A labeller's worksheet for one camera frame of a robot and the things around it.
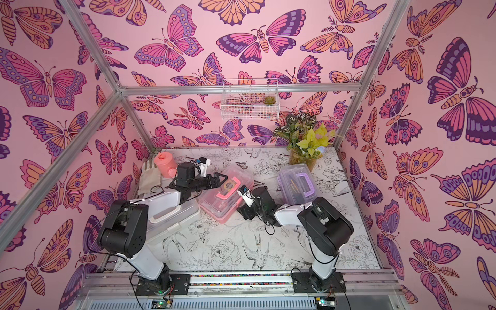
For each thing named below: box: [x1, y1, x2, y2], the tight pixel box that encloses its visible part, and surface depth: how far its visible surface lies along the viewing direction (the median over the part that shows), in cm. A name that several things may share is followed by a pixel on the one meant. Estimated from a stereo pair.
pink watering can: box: [154, 151, 178, 179], surface depth 102 cm
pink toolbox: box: [198, 165, 256, 225], surface depth 88 cm
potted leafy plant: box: [272, 112, 336, 172], surface depth 99 cm
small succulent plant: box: [262, 95, 277, 105], surface depth 94 cm
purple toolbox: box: [277, 163, 319, 205], surface depth 94 cm
